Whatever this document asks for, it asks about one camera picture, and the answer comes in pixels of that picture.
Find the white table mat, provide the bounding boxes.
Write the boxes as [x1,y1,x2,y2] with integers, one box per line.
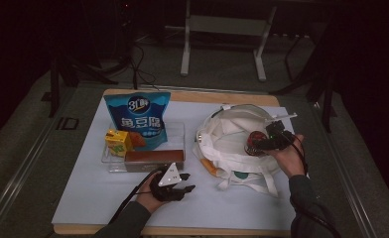
[52,97,298,231]

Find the white tote bag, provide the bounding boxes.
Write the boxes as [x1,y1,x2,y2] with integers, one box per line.
[192,103,298,198]

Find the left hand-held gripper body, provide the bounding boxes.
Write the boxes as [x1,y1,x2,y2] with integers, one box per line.
[150,162,188,202]

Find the black rectangular floor plate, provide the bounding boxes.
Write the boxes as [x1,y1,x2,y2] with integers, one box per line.
[56,116,80,131]

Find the metal rail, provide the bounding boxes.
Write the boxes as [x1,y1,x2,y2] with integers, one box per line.
[0,83,82,238]
[310,98,380,238]

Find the person's right hand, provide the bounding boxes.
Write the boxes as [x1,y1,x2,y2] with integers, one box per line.
[268,133,309,179]

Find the brown milk carton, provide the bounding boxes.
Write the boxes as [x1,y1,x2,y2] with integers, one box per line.
[124,149,186,173]

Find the blue snack bag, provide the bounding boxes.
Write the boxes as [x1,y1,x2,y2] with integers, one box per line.
[103,91,172,152]

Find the white metal frame stand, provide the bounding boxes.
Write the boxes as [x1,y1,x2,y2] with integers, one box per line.
[181,0,278,82]

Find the black floor cables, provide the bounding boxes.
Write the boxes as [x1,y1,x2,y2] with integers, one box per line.
[127,41,161,91]

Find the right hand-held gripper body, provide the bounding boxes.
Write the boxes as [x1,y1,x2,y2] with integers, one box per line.
[265,112,298,152]

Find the person's left hand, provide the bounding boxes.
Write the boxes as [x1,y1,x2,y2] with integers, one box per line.
[135,182,171,214]

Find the black stand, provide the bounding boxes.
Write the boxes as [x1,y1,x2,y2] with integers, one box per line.
[270,31,338,133]
[48,54,119,118]

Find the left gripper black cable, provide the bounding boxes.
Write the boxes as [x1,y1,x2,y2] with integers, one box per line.
[107,168,161,226]

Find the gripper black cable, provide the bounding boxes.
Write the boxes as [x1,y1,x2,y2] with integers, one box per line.
[291,133,342,238]
[107,168,161,226]

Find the clear plastic container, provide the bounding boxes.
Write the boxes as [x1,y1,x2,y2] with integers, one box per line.
[101,122,187,174]

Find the yellow juice box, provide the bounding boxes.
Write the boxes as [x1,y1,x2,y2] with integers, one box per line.
[104,128,133,158]

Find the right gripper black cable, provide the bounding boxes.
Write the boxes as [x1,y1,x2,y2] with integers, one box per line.
[291,133,342,238]

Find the dark candy cup red lid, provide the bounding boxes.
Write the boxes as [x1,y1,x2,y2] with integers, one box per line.
[244,130,270,157]

